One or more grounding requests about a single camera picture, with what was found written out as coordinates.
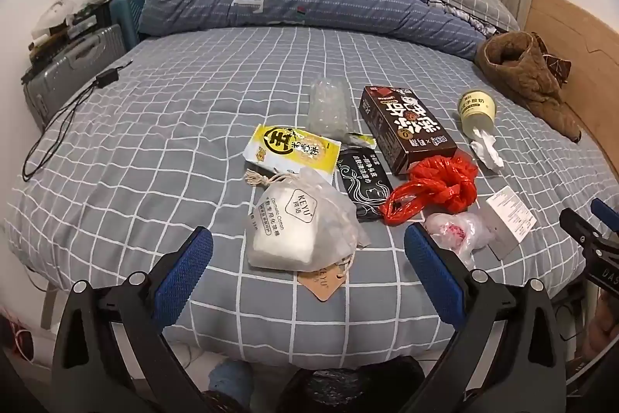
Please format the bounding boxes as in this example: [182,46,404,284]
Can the light blue object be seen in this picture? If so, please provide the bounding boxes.
[208,360,255,399]

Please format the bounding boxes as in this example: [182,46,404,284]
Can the white mesh drawstring bag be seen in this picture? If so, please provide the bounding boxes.
[244,166,371,273]

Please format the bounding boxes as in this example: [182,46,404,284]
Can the small white box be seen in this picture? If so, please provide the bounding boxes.
[479,187,537,261]

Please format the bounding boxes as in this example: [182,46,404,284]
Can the black wipe packet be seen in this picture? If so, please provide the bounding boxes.
[337,144,395,223]

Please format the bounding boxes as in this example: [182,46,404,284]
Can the brown fleece garment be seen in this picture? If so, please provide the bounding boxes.
[474,31,583,143]

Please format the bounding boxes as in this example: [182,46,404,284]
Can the wooden headboard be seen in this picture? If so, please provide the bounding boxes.
[525,0,619,182]

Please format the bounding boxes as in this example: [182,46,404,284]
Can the white tissue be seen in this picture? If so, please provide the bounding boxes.
[469,127,504,174]

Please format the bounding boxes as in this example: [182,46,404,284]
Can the blue plastic stool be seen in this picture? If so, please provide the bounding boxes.
[109,0,147,43]

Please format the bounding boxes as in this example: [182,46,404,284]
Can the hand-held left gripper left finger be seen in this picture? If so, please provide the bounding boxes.
[51,226,228,413]

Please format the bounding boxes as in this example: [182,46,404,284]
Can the grey checked bed sheet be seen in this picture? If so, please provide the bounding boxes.
[2,26,619,368]

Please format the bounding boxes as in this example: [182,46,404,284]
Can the white rounded object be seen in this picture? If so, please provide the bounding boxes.
[33,0,78,40]

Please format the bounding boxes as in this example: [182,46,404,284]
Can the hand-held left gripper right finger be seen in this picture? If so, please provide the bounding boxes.
[404,223,566,413]

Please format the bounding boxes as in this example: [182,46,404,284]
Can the dark brown patterned cloth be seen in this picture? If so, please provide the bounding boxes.
[540,51,572,86]

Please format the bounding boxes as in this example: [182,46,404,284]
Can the clear bubble wrap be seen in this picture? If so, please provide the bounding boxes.
[309,77,351,138]

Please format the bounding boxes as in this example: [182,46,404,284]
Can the grey suitcase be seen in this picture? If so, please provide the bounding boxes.
[22,24,129,128]

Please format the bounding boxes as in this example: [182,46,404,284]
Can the black charger with cable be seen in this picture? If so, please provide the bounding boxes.
[22,59,135,182]

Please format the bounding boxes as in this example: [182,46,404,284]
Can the brown cardboard box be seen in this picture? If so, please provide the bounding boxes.
[359,85,458,177]

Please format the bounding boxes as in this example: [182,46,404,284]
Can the yellow paper cup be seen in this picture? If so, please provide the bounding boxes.
[458,90,499,138]

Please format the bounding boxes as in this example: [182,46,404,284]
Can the brown paper tag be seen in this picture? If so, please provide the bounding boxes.
[296,262,350,302]

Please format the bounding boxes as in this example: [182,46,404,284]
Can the yellow snack packet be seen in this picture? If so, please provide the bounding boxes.
[243,123,342,185]

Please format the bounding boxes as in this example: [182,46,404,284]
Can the tangled floor cables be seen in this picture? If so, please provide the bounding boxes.
[0,304,44,363]

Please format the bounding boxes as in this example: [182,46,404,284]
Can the person's right hand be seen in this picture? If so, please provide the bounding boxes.
[583,296,619,360]

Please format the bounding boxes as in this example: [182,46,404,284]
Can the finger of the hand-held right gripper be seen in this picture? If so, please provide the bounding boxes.
[590,198,619,227]
[559,208,619,256]

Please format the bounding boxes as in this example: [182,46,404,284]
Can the clear bag with pink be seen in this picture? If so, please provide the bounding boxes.
[424,211,494,269]

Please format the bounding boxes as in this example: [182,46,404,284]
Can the red plastic bag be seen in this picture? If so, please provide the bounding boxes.
[378,154,479,227]

